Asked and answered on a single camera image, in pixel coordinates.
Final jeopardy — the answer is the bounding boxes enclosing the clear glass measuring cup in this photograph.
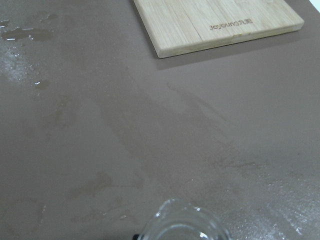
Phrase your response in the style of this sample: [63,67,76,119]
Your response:
[132,198,232,240]

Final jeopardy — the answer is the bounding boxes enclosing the bamboo cutting board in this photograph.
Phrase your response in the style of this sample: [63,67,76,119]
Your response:
[134,0,305,59]

